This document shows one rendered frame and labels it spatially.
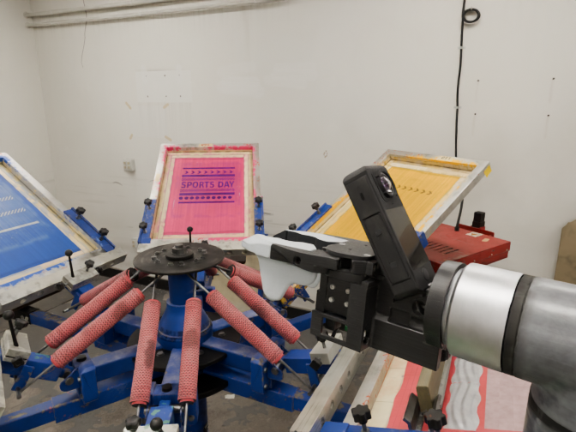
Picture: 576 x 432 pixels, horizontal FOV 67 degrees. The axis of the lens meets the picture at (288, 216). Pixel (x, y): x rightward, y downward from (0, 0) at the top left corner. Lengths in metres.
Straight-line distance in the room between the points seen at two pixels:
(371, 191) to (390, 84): 2.83
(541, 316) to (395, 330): 0.11
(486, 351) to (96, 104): 4.46
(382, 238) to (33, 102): 4.90
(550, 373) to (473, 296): 0.07
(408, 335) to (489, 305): 0.08
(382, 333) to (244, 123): 3.28
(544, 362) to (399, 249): 0.12
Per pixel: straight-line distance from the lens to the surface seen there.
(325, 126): 3.32
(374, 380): 1.31
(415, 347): 0.39
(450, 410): 1.23
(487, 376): 1.34
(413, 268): 0.36
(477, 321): 0.34
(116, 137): 4.51
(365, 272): 0.38
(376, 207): 0.36
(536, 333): 0.34
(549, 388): 0.36
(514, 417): 1.20
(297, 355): 1.41
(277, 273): 0.43
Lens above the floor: 1.82
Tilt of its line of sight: 15 degrees down
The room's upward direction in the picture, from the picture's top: straight up
